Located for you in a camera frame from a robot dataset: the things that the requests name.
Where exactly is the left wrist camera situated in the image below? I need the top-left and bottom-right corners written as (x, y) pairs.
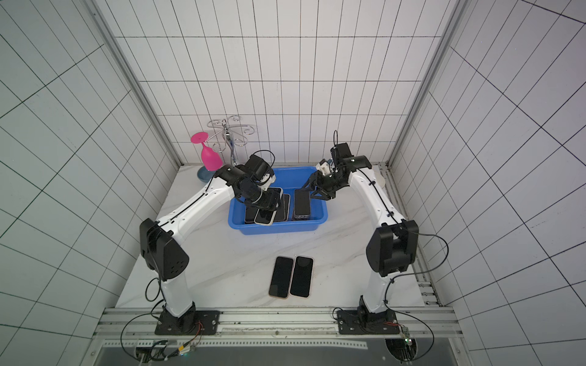
top-left (244, 155), bottom-right (274, 185)

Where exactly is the left base cable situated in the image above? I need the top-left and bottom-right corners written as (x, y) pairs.
top-left (120, 277), bottom-right (203, 362)

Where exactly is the pink wine glass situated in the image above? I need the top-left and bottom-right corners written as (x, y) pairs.
top-left (191, 132), bottom-right (224, 172)

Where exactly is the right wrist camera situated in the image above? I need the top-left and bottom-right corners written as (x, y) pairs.
top-left (316, 143), bottom-right (354, 175)

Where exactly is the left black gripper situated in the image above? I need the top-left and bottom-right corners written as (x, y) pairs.
top-left (240, 182), bottom-right (281, 212)

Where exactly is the black phone right stack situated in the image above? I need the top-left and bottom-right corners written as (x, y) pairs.
top-left (292, 189), bottom-right (311, 221)

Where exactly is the silver wire glass rack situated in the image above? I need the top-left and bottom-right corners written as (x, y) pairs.
top-left (207, 115), bottom-right (256, 166)

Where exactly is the right base cable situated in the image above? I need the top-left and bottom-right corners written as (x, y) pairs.
top-left (332, 232), bottom-right (450, 362)

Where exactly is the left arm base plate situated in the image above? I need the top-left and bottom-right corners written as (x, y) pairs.
top-left (154, 310), bottom-right (221, 336)

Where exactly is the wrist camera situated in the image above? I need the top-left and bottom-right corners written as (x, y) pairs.
top-left (316, 143), bottom-right (354, 175)
top-left (244, 155), bottom-right (274, 185)

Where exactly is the right electronics board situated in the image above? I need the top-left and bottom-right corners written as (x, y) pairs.
top-left (389, 325), bottom-right (418, 361)

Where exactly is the aluminium mounting rail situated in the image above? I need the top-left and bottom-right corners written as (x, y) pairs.
top-left (92, 307), bottom-right (463, 350)

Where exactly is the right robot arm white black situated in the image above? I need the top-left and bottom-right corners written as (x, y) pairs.
top-left (302, 156), bottom-right (419, 332)

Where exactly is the black phone stack top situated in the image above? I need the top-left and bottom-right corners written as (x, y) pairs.
top-left (273, 194), bottom-right (286, 223)

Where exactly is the electronics board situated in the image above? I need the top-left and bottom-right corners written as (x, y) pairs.
top-left (135, 339), bottom-right (198, 363)
top-left (389, 325), bottom-right (418, 361)

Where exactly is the blue plastic storage box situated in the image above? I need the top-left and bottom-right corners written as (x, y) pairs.
top-left (227, 166), bottom-right (328, 236)

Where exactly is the left electronics board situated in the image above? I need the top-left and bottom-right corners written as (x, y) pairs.
top-left (135, 339), bottom-right (198, 363)

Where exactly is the white bowl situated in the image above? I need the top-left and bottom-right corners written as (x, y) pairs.
top-left (375, 172), bottom-right (386, 188)

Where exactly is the blue grey saucer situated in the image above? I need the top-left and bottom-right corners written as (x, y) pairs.
top-left (197, 166), bottom-right (215, 183)

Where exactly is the black phone removed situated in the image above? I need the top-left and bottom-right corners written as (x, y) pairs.
top-left (289, 256), bottom-right (314, 298)
top-left (255, 208), bottom-right (276, 226)
top-left (244, 207), bottom-right (258, 224)
top-left (269, 256), bottom-right (295, 298)

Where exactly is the black phone middle stack under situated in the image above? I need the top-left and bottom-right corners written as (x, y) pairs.
top-left (284, 194), bottom-right (291, 221)

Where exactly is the black phone stack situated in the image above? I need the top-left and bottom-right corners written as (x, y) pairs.
top-left (292, 189), bottom-right (311, 221)
top-left (273, 194), bottom-right (286, 223)

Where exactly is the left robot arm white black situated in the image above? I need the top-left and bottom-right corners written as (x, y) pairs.
top-left (139, 160), bottom-right (282, 335)

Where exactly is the base cable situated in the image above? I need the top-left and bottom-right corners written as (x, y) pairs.
top-left (120, 277), bottom-right (203, 362)
top-left (332, 232), bottom-right (450, 362)

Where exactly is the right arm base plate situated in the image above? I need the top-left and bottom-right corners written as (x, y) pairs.
top-left (333, 308), bottom-right (401, 336)

